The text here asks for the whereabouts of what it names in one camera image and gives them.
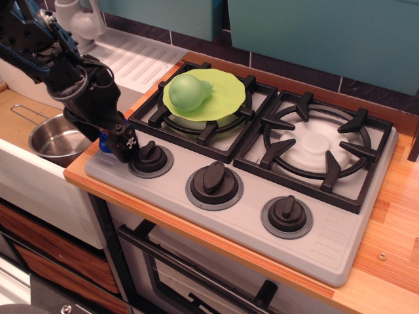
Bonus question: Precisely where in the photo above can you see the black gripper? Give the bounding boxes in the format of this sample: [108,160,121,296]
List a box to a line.
[62,55,139,163]

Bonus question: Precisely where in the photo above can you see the blue toy blueberry cluster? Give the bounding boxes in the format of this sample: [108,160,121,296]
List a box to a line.
[99,131,111,153]

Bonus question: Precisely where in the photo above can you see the green toy pear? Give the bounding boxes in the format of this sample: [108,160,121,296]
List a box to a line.
[168,74,213,112]

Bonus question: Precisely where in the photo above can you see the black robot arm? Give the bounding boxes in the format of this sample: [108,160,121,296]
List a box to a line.
[1,1,139,163]

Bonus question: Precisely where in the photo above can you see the small steel pot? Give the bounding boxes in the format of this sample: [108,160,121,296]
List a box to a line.
[10,105,92,168]

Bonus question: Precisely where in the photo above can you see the white toy sink unit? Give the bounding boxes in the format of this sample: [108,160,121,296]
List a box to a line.
[0,8,189,251]

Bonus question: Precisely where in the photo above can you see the light green plate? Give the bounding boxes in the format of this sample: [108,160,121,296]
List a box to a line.
[162,69,246,122]

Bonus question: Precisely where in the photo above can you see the black left stove knob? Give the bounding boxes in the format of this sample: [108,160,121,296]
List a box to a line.
[128,141,174,179]

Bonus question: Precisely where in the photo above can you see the black stove knob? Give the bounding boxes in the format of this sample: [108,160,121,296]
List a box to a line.
[185,161,244,211]
[128,141,174,179]
[261,195,314,240]

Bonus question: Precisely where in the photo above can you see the black left burner grate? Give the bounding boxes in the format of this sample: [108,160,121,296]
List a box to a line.
[129,62,278,164]

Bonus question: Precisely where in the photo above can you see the black burner grate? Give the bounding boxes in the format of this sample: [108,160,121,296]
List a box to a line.
[129,62,278,164]
[234,90,394,213]

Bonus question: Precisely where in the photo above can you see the black middle stove knob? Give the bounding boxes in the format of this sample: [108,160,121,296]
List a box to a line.
[185,161,244,211]

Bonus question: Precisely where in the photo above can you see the grey toy faucet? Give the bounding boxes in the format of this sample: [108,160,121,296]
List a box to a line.
[54,0,106,55]

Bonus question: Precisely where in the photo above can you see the wooden drawer fronts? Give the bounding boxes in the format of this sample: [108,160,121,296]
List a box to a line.
[1,200,130,313]

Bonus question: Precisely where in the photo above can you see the toy oven door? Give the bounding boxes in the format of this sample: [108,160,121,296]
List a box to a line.
[108,204,337,313]

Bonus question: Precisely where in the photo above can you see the black right stove knob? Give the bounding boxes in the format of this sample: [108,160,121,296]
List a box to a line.
[261,195,314,240]

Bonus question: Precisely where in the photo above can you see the grey toy stove top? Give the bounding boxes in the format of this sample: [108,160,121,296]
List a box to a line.
[84,61,399,288]

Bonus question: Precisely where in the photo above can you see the black right burner grate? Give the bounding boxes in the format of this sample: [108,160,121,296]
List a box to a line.
[234,90,394,213]

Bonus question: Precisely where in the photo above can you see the black braided cable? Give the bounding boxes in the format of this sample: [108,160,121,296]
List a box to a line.
[0,42,53,77]

